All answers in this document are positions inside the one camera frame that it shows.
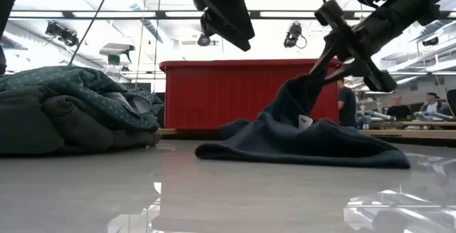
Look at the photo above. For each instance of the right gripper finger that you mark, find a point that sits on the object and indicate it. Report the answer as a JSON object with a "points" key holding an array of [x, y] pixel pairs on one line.
{"points": [[356, 69], [329, 60]]}

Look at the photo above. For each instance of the dark navy garment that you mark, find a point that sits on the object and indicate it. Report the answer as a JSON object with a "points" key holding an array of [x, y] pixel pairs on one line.
{"points": [[303, 144]]}

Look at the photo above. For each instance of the person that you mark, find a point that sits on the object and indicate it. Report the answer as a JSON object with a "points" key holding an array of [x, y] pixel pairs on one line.
{"points": [[398, 111], [432, 105], [347, 101]]}

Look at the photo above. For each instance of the overhead light bar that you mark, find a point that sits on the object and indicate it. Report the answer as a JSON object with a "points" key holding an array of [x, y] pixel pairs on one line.
{"points": [[114, 14]]}

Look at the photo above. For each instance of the dark grey shorts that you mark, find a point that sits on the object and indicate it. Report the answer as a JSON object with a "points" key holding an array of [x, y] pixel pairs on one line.
{"points": [[35, 126]]}

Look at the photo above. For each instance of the clear spray bottle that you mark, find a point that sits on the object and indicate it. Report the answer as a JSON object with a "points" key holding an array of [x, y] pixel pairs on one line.
{"points": [[114, 60]]}

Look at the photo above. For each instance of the black ceiling camera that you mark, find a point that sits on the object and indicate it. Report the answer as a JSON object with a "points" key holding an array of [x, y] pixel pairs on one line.
{"points": [[431, 41], [66, 37], [292, 35], [203, 40]]}

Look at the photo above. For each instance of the green patterned shirt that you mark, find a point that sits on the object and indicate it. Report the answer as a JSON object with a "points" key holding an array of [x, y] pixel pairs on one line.
{"points": [[71, 83]]}

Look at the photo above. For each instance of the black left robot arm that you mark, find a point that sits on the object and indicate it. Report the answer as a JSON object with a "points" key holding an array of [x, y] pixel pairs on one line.
{"points": [[7, 5]]}

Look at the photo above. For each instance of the grey background robot arm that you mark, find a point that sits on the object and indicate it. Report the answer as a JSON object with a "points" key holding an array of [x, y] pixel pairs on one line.
{"points": [[434, 115], [377, 114]]}

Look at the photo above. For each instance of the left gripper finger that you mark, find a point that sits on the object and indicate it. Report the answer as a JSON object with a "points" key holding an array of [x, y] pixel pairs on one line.
{"points": [[221, 30], [233, 12]]}

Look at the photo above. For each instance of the red plastic bin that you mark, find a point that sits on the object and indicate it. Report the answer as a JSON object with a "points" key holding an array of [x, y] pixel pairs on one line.
{"points": [[213, 94]]}

